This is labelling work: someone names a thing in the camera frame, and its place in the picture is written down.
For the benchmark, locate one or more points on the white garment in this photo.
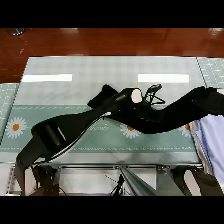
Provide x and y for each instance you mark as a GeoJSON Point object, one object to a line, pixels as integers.
{"type": "Point", "coordinates": [197, 140]}

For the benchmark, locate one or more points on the lavender garment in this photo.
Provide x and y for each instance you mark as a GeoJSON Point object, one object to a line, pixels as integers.
{"type": "Point", "coordinates": [215, 140]}

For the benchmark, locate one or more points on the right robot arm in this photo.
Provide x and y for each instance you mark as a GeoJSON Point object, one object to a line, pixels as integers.
{"type": "Point", "coordinates": [196, 181]}

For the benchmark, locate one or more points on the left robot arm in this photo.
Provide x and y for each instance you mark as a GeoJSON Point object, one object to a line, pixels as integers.
{"type": "Point", "coordinates": [71, 125]}

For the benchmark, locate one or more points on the black garment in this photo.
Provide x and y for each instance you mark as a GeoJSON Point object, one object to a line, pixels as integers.
{"type": "Point", "coordinates": [166, 116]}

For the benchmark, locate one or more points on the silver frame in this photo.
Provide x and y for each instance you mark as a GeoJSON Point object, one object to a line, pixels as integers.
{"type": "Point", "coordinates": [140, 186]}

